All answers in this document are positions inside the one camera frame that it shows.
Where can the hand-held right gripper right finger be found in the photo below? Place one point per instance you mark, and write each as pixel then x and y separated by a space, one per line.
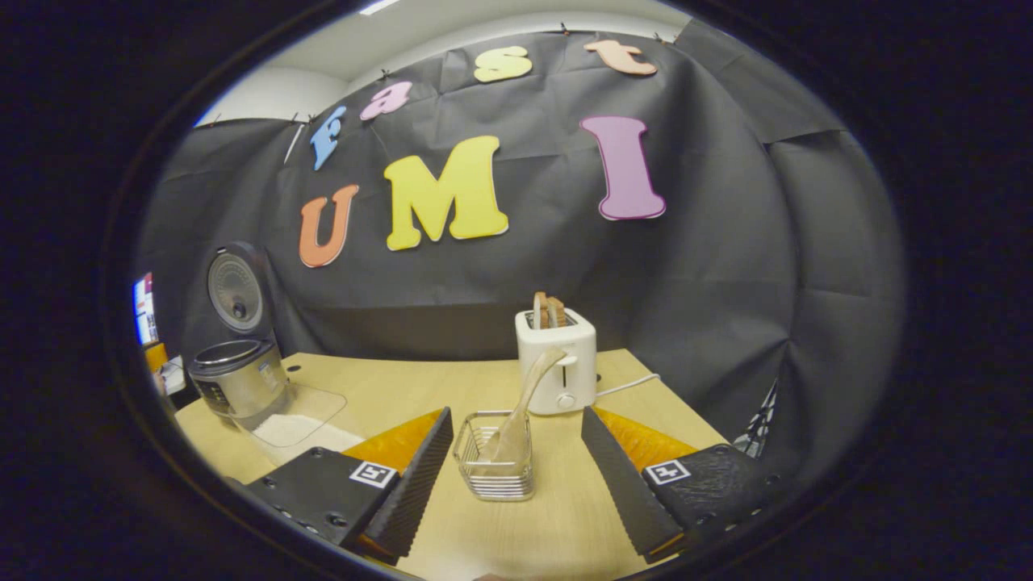
pixel 621 492

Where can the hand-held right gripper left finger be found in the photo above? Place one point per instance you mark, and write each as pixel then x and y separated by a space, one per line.
pixel 411 492

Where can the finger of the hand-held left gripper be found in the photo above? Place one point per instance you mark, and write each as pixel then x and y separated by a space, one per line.
pixel 156 357

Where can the black silver rice cooker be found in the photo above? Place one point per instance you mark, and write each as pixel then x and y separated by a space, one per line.
pixel 238 379

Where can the wooden spoon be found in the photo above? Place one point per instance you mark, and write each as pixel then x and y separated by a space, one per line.
pixel 516 428

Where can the computer monitor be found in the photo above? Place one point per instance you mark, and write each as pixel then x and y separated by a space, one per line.
pixel 145 311

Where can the white toaster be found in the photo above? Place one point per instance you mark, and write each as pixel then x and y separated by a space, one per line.
pixel 557 387

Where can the black white patterned object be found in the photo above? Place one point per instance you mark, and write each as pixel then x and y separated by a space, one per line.
pixel 759 428

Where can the toasted bread slice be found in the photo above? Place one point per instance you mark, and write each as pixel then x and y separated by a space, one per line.
pixel 555 311

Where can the black backdrop cloth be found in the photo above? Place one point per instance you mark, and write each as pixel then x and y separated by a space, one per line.
pixel 686 282

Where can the ceiling light panel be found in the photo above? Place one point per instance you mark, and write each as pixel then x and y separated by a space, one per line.
pixel 378 6

